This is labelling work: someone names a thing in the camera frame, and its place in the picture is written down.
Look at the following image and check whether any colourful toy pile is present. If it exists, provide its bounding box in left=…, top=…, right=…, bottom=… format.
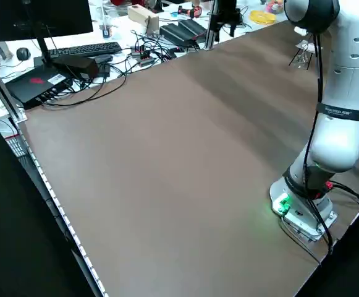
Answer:
left=264, top=0, right=287, bottom=13

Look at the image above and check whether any aluminium camera post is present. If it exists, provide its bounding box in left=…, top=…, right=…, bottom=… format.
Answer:
left=203, top=0, right=221, bottom=51

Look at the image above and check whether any clear glass alcohol lamp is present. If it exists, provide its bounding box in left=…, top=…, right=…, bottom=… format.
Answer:
left=295, top=51, right=311, bottom=69

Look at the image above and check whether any black computer mouse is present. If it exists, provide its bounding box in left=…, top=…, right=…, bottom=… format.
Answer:
left=16, top=46, right=32, bottom=61

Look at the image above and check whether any black tripod stand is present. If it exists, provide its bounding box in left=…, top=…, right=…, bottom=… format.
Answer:
left=288, top=40, right=316, bottom=71

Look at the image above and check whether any small clear bottle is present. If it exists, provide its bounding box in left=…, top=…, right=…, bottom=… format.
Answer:
left=100, top=15, right=114, bottom=40

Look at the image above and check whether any red connector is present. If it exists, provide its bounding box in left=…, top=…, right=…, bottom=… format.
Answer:
left=316, top=182, right=334, bottom=199

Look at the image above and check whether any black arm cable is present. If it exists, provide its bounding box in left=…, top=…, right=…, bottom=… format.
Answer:
left=302, top=30, right=335, bottom=256

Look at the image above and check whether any red hand tool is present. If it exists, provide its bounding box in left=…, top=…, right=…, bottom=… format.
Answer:
left=179, top=6, right=203, bottom=19

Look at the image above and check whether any small black adapter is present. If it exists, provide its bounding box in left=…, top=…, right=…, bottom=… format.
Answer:
left=97, top=63, right=112, bottom=78

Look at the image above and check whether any black computer monitor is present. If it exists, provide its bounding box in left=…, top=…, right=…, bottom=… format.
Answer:
left=0, top=0, right=94, bottom=43

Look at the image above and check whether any black foot cable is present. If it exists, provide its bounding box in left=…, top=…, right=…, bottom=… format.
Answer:
left=330, top=181, right=359, bottom=208

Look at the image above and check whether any black keyboard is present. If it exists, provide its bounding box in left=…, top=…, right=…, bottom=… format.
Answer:
left=47, top=41, right=122, bottom=59

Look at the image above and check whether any silver wire mesh square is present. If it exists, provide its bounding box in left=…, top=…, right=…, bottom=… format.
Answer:
left=295, top=39, right=318, bottom=52

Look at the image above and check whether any grey curved holder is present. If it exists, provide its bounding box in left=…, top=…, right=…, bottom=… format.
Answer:
left=0, top=41, right=13, bottom=64

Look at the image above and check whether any black computer with red logo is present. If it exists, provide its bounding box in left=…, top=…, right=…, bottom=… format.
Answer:
left=4, top=66, right=75, bottom=111

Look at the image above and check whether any green lit connector block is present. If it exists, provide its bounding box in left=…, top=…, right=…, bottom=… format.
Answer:
left=273, top=194, right=292, bottom=215

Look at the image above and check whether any black desk cable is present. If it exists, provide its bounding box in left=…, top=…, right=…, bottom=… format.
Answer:
left=41, top=60, right=128, bottom=108

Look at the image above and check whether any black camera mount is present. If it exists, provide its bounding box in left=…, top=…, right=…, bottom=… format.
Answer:
left=216, top=0, right=242, bottom=38

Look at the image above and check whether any black monitor stand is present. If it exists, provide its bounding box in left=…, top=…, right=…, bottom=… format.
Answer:
left=33, top=30, right=59, bottom=67

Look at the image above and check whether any dark brown box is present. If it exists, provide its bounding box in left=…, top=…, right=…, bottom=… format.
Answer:
left=54, top=57, right=100, bottom=82

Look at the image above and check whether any white ceramic crucible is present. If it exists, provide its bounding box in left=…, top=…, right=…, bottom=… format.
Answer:
left=293, top=25, right=310, bottom=38

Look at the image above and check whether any yellow coiled cable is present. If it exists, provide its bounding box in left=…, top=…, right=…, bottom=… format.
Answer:
left=249, top=9, right=279, bottom=25

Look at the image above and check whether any aluminium frame post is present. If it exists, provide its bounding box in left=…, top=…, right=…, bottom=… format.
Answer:
left=0, top=46, right=26, bottom=123

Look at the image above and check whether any grey usb hub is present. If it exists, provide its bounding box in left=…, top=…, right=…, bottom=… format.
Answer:
left=132, top=45, right=156, bottom=67

